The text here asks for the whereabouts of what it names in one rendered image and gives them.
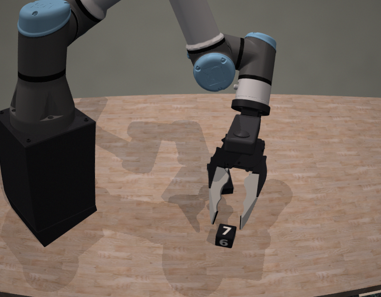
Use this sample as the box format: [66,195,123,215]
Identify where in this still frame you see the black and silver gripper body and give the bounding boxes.
[220,99,270,172]

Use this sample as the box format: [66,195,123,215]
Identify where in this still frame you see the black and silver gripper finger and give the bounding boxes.
[240,156,267,230]
[209,147,230,224]

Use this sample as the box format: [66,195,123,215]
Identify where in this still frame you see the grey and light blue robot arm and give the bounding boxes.
[9,0,276,155]

